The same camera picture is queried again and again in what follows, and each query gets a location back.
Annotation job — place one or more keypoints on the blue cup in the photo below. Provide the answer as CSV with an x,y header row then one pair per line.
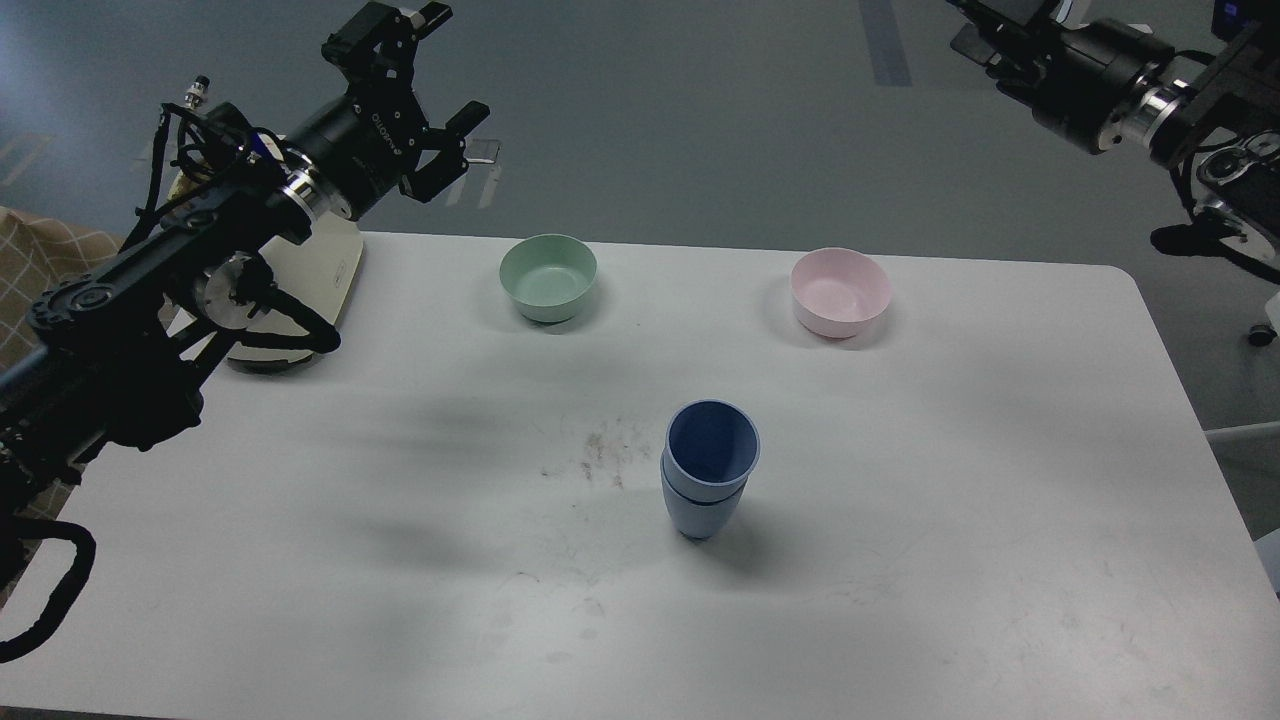
x,y
711,450
698,510

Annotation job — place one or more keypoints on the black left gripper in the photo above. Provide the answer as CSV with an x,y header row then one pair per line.
x,y
375,137

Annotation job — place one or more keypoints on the cream toaster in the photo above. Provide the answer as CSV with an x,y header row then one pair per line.
x,y
320,272

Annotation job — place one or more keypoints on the beige checkered cloth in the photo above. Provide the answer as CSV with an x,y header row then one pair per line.
x,y
36,253

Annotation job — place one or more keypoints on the green bowl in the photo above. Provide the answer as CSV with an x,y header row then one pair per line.
x,y
550,278

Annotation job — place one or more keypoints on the pink bowl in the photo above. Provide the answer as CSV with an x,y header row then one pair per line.
x,y
838,293

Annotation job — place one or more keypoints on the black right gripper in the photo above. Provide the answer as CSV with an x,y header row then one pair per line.
x,y
1080,84

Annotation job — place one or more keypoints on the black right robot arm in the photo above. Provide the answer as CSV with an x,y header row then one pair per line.
x,y
1210,120

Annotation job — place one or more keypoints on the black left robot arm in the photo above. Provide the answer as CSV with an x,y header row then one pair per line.
x,y
123,350

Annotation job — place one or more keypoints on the metal floor bracket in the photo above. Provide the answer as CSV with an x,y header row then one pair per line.
x,y
478,186

